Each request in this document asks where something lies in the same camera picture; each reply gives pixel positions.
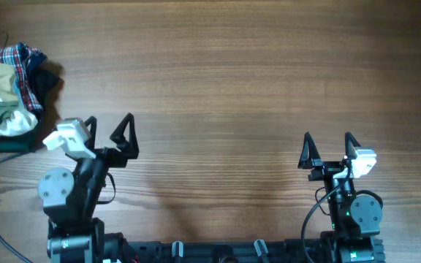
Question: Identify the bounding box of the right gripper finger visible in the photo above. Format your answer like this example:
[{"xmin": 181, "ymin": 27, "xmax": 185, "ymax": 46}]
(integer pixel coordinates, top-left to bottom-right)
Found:
[
  {"xmin": 297, "ymin": 131, "xmax": 322, "ymax": 169},
  {"xmin": 344, "ymin": 131, "xmax": 361, "ymax": 159}
]

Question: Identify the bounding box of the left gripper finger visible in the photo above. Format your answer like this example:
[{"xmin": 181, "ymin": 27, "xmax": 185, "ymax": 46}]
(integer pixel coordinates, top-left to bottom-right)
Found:
[
  {"xmin": 85, "ymin": 116, "xmax": 97, "ymax": 150},
  {"xmin": 110, "ymin": 113, "xmax": 140, "ymax": 159}
]

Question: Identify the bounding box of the white and beige garment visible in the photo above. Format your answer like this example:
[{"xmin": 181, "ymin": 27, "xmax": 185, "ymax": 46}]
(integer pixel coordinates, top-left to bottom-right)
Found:
[{"xmin": 0, "ymin": 64, "xmax": 38, "ymax": 137}]

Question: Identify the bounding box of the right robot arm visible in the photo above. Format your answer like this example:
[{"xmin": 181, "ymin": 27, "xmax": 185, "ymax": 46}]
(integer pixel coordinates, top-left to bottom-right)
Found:
[{"xmin": 297, "ymin": 132, "xmax": 386, "ymax": 263}]

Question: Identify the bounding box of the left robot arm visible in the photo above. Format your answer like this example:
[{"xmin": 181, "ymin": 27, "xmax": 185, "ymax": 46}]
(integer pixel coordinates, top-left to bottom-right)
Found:
[{"xmin": 38, "ymin": 113, "xmax": 140, "ymax": 263}]

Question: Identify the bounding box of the dark green folded garment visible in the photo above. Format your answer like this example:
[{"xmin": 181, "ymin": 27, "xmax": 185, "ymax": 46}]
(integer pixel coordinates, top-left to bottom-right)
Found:
[{"xmin": 0, "ymin": 66, "xmax": 63, "ymax": 153}]

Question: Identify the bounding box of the red plaid folded shirt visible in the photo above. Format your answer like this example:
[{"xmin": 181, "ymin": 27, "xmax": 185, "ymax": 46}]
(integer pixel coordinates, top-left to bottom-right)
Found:
[{"xmin": 0, "ymin": 42, "xmax": 48, "ymax": 144}]

